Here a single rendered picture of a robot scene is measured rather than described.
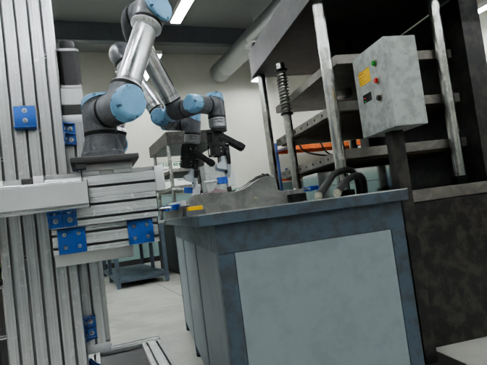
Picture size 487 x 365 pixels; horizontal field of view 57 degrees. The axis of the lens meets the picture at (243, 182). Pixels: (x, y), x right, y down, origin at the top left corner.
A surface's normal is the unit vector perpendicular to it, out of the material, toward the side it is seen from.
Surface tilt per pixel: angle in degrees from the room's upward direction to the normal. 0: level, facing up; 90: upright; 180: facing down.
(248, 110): 90
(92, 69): 90
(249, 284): 90
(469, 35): 90
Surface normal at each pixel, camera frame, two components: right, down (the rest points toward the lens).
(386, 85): -0.97, 0.11
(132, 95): 0.73, -0.01
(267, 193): 0.21, -0.09
